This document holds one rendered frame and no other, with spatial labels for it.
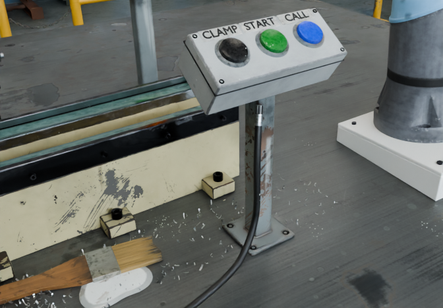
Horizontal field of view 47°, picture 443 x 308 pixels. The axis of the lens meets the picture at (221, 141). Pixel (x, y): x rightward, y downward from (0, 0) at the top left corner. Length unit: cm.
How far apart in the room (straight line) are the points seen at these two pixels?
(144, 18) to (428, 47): 53
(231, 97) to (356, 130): 39
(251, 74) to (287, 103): 54
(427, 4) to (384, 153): 23
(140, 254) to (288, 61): 30
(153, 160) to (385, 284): 33
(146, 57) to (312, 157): 40
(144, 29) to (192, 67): 52
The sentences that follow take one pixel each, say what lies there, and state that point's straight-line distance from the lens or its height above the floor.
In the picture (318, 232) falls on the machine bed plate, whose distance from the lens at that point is 70.
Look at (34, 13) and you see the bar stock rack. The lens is 505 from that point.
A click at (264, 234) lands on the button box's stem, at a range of 68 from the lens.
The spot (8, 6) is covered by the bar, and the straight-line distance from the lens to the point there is 510.
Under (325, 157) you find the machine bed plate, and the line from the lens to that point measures 86.
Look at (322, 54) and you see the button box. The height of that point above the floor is 105.
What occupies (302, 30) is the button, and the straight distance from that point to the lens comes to 57.
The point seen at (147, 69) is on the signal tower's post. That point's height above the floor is 86.
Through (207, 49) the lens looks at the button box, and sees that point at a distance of 51.
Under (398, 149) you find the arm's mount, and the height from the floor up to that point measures 84.
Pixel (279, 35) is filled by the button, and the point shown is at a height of 107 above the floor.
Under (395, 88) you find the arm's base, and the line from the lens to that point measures 85.
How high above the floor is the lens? 123
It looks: 29 degrees down
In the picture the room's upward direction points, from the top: 1 degrees counter-clockwise
